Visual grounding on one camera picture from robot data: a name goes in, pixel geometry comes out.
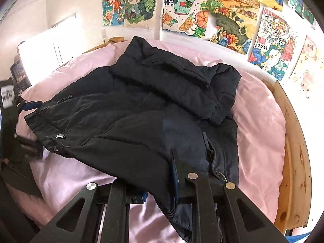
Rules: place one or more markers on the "yellow pink animals drawing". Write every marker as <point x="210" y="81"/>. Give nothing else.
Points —
<point x="310" y="65"/>

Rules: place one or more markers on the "white wall hook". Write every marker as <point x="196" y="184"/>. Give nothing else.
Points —
<point x="103" y="34"/>

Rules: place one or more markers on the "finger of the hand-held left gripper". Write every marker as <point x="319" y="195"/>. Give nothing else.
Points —
<point x="29" y="149"/>
<point x="31" y="105"/>

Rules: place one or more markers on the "city buildings drawing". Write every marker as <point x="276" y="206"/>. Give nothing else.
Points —
<point x="273" y="45"/>

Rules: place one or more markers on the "black padded jacket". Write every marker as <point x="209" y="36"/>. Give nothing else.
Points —
<point x="126" y="121"/>

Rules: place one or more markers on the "bright window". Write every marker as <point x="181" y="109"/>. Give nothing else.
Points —
<point x="40" y="55"/>

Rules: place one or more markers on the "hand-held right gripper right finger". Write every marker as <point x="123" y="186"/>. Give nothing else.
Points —
<point x="175" y="177"/>

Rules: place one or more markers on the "red-haired figure drawing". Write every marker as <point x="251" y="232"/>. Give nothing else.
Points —
<point x="301" y="8"/>

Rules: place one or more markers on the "row of books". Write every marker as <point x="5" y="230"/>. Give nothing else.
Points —
<point x="20" y="73"/>

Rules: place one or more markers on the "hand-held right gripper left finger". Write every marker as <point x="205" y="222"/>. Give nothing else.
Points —
<point x="138" y="198"/>

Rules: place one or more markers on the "blond boy drawing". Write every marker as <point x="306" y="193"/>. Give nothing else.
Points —
<point x="139" y="5"/>

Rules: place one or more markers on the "green hill landscape drawing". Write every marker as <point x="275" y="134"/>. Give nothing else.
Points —
<point x="232" y="20"/>

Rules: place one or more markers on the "person's leg in grey jeans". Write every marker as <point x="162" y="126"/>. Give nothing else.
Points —
<point x="22" y="179"/>

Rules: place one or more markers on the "orange fruit juice drawing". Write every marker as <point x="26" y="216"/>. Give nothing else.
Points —
<point x="184" y="12"/>

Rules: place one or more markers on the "pink duvet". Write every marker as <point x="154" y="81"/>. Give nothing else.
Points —
<point x="258" y="131"/>

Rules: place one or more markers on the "swimming girl drawing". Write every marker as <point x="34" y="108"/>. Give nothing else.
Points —
<point x="114" y="6"/>

